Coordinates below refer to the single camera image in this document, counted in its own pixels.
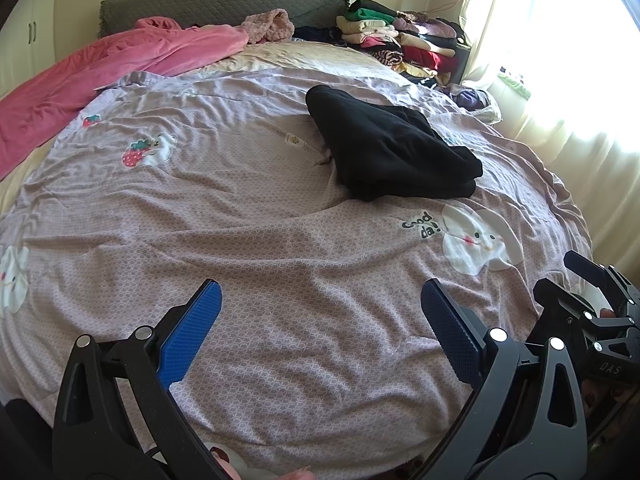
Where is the light window curtain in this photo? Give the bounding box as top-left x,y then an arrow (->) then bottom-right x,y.
460,0 -> 640,281

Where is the purple printed blanket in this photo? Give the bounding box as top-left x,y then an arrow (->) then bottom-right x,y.
0,67 -> 593,480

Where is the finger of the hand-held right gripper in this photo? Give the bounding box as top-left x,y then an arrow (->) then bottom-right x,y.
531,276 -> 602,352
564,250 -> 640,312

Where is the white bag of purple clothes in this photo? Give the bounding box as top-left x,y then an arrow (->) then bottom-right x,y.
440,85 -> 502,125

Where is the pink fluffy garment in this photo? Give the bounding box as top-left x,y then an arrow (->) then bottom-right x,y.
242,8 -> 295,45

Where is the green patterned cloth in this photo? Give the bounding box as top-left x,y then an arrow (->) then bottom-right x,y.
497,67 -> 531,98

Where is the dark navy cloth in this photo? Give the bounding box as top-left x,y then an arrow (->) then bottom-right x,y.
292,25 -> 346,46

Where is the dark storage box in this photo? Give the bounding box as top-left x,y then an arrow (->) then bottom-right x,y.
452,42 -> 473,83

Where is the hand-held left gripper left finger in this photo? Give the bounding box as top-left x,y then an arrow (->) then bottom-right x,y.
51,278 -> 236,480

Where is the pile of folded clothes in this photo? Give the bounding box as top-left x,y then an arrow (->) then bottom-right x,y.
335,0 -> 468,83

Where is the cream wardrobe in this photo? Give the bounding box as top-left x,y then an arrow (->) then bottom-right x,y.
0,0 -> 61,96

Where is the black sweater with orange cuffs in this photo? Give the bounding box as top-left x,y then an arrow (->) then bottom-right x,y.
305,85 -> 483,202

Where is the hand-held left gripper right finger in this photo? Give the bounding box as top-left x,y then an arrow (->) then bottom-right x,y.
415,278 -> 590,480

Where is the pink quilt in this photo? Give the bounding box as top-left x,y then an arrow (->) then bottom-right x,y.
0,16 -> 249,181

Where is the grey quilted headboard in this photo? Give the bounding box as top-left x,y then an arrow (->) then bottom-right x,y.
99,0 -> 353,41

